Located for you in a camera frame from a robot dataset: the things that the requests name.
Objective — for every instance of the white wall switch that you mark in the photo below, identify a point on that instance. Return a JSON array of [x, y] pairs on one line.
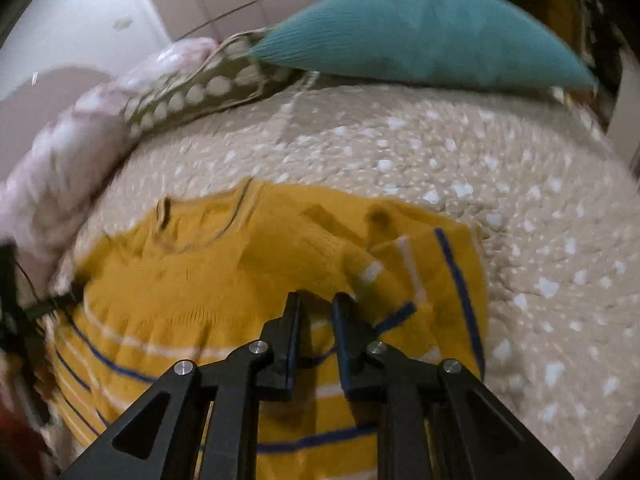
[[122, 22]]

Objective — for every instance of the yellow striped knit sweater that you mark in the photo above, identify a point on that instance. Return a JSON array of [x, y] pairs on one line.
[[210, 280]]

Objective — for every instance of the beige patterned bedspread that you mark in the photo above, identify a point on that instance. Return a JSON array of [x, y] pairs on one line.
[[525, 210]]

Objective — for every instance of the brown hedgehog print bolster pillow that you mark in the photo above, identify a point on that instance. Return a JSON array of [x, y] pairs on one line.
[[200, 87]]

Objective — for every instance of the teal ribbed pillow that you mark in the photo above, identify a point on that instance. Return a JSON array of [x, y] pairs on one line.
[[420, 35]]

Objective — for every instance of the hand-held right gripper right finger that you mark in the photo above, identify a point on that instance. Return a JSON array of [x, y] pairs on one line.
[[344, 355]]

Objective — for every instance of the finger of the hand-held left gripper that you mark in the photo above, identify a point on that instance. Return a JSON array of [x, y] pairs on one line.
[[50, 306]]

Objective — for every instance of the pink floral quilt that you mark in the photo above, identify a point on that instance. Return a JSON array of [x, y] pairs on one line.
[[65, 160]]

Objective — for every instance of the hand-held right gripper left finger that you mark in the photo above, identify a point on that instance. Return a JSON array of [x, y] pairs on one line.
[[289, 360]]

